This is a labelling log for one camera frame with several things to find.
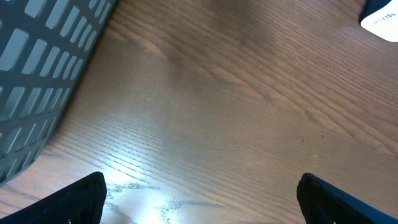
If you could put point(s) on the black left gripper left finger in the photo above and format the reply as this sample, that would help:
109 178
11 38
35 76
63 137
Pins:
79 202

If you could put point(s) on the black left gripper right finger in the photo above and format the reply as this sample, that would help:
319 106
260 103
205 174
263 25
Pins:
321 202

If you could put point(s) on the white barcode scanner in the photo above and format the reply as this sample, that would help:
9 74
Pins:
379 17

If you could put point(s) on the dark grey plastic basket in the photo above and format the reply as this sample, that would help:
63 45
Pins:
45 46

